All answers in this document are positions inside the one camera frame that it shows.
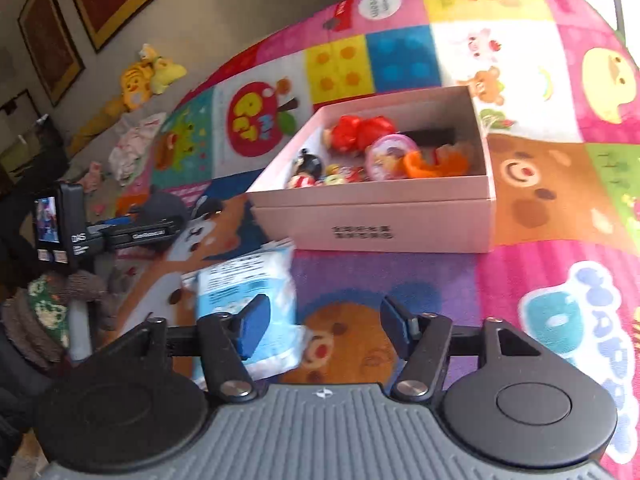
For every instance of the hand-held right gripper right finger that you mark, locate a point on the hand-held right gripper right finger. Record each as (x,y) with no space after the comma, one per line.
(397,327)

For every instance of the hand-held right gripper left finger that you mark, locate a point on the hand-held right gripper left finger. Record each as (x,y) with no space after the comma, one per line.
(252,325)

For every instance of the blue white tissue packet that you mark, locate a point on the blue white tissue packet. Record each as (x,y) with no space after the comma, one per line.
(235,280)

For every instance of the pink cardboard box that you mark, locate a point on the pink cardboard box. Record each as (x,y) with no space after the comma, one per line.
(380,220)

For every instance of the orange capsule half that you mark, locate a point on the orange capsule half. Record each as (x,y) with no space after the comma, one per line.
(435,165)

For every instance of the pink round capsule toy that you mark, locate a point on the pink round capsule toy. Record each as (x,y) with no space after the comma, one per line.
(390,157)

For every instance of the small pink toy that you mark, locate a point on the small pink toy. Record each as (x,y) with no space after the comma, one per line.
(94,176)

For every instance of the dark furniture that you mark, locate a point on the dark furniture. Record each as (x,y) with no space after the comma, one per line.
(45,155)

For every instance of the pink patterned cloth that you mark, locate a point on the pink patterned cloth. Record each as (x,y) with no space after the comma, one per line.
(135,145)

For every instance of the yellow plush toy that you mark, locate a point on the yellow plush toy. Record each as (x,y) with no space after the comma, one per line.
(145,80)

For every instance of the colourful cartoon play mat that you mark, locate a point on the colourful cartoon play mat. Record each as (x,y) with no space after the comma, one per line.
(525,220)

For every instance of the narrow gold framed picture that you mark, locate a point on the narrow gold framed picture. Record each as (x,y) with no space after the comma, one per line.
(50,40)

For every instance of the large gold framed picture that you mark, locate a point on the large gold framed picture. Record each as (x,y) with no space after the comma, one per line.
(110,0)

